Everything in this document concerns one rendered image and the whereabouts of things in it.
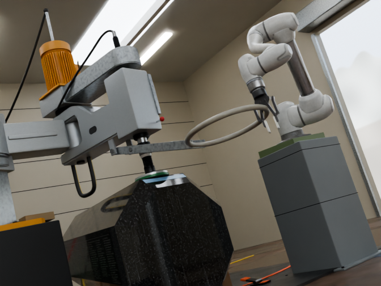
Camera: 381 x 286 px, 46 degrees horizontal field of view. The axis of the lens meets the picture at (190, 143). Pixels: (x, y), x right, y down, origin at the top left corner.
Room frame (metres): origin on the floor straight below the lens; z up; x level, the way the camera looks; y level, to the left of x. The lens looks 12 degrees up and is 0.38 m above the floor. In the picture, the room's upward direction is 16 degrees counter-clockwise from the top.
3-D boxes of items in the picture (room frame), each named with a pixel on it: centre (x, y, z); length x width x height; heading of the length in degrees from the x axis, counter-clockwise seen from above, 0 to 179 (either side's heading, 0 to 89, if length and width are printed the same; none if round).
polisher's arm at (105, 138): (3.04, 0.59, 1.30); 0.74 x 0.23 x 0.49; 52
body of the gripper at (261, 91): (2.31, -0.43, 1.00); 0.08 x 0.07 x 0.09; 67
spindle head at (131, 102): (2.84, 0.36, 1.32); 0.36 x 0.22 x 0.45; 52
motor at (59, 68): (3.21, 0.80, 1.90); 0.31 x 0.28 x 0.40; 142
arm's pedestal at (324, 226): (3.05, -0.69, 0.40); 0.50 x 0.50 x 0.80; 38
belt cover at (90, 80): (3.01, 0.57, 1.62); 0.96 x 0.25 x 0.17; 52
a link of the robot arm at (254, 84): (2.31, -0.42, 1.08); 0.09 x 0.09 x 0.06
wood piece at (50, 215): (2.94, 1.11, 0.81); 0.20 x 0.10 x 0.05; 138
